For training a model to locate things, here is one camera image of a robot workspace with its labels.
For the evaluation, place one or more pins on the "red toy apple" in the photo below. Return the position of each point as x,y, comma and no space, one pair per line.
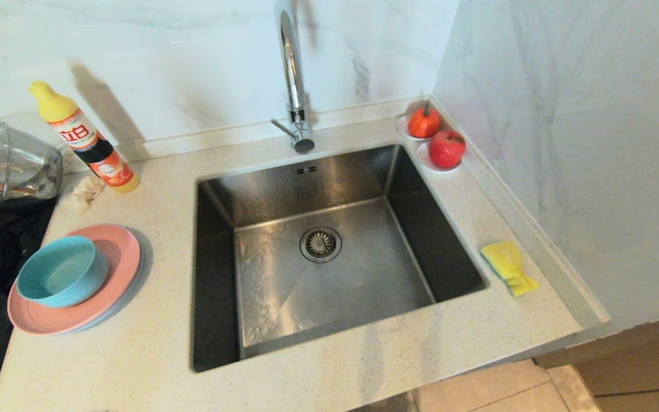
447,149

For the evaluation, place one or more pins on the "stainless steel sink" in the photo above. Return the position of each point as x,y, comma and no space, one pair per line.
329,297

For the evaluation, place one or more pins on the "chrome faucet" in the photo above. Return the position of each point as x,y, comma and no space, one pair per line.
292,63

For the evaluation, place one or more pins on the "pink plate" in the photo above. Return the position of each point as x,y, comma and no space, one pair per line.
120,257

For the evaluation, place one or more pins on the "grey plate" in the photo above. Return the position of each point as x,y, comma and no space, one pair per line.
142,269

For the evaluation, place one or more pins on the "clear glass jug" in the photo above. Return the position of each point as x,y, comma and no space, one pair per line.
23,163

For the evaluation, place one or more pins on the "orange dish soap bottle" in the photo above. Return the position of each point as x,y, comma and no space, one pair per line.
83,137

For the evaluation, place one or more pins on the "yellow green sponge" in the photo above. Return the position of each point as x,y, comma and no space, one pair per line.
507,260

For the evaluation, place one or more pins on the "wooden cabinet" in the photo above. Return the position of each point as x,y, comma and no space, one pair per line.
632,366

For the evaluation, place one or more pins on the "blue bowl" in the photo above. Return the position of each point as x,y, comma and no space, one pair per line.
63,272

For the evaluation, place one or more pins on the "orange toy pumpkin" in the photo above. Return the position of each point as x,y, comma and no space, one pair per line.
424,122

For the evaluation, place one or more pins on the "metal drain strainer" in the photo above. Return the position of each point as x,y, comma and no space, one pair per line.
320,244

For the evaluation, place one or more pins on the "small white dish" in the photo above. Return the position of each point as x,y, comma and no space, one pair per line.
404,127
425,163

